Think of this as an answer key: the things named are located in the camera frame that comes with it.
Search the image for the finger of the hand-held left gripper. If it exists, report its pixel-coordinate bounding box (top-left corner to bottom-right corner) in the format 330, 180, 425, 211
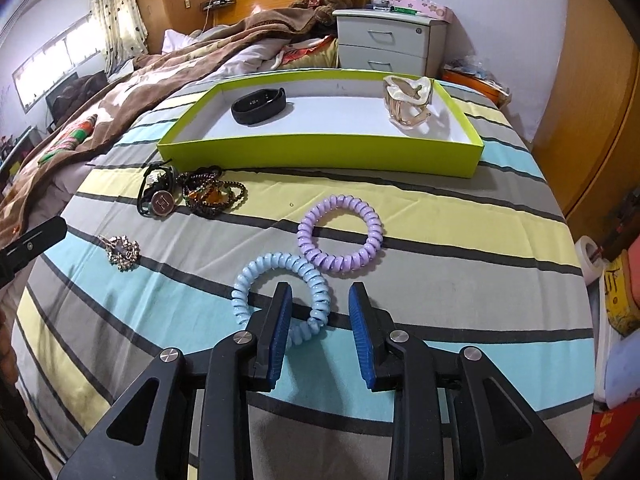
0, 216, 69, 287

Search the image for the black knotted hair tie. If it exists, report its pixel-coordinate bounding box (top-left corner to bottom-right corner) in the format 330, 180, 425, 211
144, 162, 176, 188

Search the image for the purple spiral hair tie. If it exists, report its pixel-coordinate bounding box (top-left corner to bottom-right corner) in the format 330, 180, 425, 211
297, 195, 382, 275

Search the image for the white tape roll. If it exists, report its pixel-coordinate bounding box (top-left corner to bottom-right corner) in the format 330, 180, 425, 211
572, 235, 606, 281

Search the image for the olive pillow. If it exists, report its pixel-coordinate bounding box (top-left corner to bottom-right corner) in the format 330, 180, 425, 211
277, 35, 341, 71

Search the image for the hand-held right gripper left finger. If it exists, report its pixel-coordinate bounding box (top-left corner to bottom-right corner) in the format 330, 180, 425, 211
57, 281, 293, 480

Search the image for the dark beaded bracelet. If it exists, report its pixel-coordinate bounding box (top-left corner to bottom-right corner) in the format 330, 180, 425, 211
180, 166, 248, 218

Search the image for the wooden wardrobe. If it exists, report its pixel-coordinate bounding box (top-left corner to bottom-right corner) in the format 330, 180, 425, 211
530, 0, 640, 241

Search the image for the black fitness band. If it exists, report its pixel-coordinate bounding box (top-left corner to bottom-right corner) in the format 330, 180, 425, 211
231, 87, 295, 126

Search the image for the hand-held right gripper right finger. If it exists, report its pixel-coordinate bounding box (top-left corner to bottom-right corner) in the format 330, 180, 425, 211
348, 281, 586, 480

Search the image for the orange basin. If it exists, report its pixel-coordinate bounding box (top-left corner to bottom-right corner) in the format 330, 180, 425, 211
442, 67, 511, 108

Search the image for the yellow printed bag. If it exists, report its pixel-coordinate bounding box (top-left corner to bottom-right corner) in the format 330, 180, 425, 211
602, 250, 640, 338

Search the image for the blue spiral hair tie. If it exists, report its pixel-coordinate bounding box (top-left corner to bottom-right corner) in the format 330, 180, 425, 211
231, 252, 332, 346

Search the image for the grey drawer nightstand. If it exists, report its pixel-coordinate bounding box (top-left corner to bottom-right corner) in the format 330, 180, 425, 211
332, 7, 447, 81

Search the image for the translucent hair claw clip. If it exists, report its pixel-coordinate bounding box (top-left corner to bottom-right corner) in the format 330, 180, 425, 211
382, 75, 435, 132

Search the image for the pink flowered box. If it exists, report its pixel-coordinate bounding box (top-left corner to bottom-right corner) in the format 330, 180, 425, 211
395, 0, 453, 23

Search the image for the patterned curtain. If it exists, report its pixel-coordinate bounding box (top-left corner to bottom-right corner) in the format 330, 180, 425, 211
85, 0, 150, 76

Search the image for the black hair tie round charm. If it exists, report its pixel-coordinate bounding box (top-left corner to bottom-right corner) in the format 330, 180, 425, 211
137, 180, 177, 219

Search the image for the window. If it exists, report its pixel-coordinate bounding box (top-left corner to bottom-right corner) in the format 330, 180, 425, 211
12, 15, 108, 113

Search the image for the bed with brown blanket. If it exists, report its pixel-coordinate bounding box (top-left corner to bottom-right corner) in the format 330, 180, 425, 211
0, 7, 341, 256

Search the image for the green cardboard tray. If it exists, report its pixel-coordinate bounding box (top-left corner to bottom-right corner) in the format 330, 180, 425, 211
156, 70, 486, 179

